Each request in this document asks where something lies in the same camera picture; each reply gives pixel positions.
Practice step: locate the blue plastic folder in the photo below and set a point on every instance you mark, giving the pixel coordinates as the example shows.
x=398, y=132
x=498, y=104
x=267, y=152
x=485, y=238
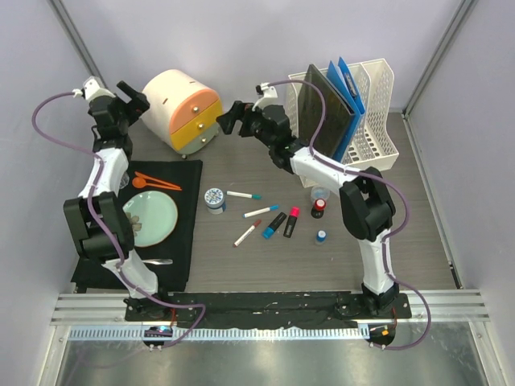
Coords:
x=340, y=76

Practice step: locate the white marker blue cap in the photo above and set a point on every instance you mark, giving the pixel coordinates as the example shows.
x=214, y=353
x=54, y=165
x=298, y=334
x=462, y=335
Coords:
x=260, y=211

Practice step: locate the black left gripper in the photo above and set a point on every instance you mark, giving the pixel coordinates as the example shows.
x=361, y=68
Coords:
x=138, y=105

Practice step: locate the clear jar with lid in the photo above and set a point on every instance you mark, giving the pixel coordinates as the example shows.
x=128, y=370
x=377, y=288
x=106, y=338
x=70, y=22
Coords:
x=319, y=192

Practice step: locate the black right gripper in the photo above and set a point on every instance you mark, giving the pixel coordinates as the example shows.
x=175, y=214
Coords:
x=236, y=113

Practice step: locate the cream round drawer cabinet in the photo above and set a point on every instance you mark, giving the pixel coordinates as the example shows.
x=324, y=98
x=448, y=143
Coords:
x=182, y=111

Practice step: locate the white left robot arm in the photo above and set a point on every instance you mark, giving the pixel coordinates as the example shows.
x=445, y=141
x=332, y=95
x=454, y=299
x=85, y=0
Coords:
x=100, y=229

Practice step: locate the metal spoon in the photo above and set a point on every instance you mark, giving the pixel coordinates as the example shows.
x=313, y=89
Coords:
x=158, y=261

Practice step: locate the small blue cap bottle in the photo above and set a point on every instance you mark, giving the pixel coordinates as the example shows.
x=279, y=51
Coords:
x=321, y=236

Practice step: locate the red black stamp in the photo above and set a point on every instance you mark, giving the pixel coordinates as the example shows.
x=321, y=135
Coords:
x=318, y=208

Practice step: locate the cream perforated file organizer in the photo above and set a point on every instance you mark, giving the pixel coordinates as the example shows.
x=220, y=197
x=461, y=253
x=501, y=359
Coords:
x=371, y=144

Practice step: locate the white slotted cable duct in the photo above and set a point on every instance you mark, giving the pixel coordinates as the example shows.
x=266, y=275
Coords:
x=151, y=333

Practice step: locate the clear glass cup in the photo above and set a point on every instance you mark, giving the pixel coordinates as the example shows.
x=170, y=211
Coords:
x=124, y=181

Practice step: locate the white marker green cap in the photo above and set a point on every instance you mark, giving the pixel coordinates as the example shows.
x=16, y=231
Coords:
x=243, y=195

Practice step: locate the pale green plate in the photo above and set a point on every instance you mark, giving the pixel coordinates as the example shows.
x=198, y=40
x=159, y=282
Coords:
x=153, y=216

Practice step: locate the orange plastic spoon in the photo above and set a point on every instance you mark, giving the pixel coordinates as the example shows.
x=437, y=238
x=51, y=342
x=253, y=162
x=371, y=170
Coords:
x=140, y=183

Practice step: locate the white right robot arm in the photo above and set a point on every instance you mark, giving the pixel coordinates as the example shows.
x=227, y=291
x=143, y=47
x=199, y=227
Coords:
x=366, y=205

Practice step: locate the black mounting rail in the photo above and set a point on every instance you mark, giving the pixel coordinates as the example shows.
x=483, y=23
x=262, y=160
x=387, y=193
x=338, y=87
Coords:
x=267, y=310

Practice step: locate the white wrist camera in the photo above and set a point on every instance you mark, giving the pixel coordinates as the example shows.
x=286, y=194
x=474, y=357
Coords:
x=91, y=89
x=267, y=95

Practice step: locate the white marker red cap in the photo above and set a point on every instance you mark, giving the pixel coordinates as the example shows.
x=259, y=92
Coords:
x=247, y=233

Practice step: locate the blue white round tin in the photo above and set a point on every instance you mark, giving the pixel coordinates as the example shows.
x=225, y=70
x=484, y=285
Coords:
x=214, y=199

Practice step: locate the black cloth mat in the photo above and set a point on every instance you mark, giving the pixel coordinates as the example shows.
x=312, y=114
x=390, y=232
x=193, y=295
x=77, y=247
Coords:
x=178, y=246

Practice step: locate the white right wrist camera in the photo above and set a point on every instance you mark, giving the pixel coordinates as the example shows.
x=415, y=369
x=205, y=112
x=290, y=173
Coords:
x=267, y=95

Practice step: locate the blue black highlighter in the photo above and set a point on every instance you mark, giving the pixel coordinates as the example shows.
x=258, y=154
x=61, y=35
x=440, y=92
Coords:
x=274, y=225

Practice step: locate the pink black highlighter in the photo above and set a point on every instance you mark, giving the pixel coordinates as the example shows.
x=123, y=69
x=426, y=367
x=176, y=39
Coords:
x=291, y=222

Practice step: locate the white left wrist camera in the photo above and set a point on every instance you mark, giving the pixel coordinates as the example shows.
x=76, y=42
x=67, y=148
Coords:
x=91, y=89

